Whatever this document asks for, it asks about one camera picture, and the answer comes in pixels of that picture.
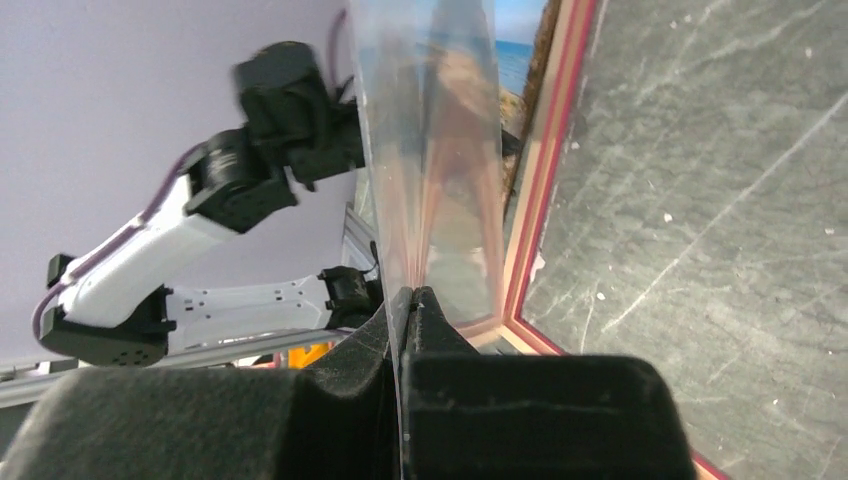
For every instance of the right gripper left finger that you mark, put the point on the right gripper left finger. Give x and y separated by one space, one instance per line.
335 419

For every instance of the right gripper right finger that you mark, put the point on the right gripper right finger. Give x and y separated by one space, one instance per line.
469 415

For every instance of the pink wooden picture frame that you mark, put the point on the pink wooden picture frame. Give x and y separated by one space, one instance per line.
546 155

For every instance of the clear frame glazing sheet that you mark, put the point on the clear frame glazing sheet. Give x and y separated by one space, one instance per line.
428 98

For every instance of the landscape beach photo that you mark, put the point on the landscape beach photo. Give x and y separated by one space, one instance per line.
524 30

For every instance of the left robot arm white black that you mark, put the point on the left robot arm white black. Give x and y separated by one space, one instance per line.
113 306

